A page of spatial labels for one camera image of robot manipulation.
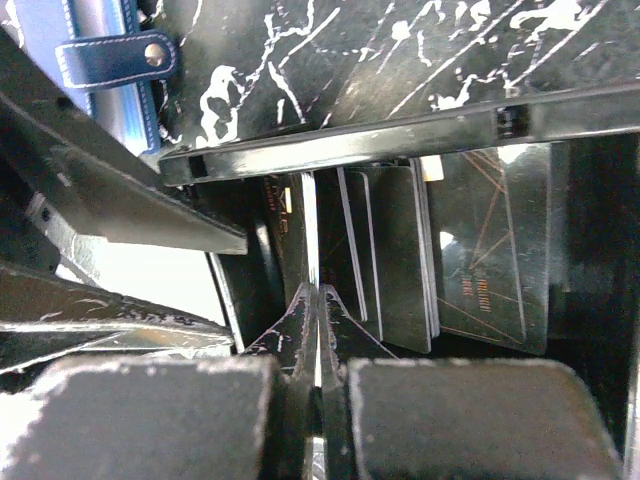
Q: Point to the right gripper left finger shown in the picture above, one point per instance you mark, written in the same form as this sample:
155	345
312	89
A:
247	416

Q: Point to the black plastic card box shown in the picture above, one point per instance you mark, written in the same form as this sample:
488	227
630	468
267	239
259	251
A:
548	119

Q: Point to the blue leather card holder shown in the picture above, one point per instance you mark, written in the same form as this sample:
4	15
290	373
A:
102	59

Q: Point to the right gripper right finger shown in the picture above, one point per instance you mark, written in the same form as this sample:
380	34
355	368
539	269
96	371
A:
398	418

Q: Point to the black VIP card left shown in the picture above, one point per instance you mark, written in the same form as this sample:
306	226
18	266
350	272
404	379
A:
285	220

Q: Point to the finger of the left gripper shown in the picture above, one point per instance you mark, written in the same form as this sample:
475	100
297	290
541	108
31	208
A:
92	180

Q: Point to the black card stack middle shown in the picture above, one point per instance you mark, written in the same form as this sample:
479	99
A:
385	232

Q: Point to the black card edgewise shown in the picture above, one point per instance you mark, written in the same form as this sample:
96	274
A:
309	196

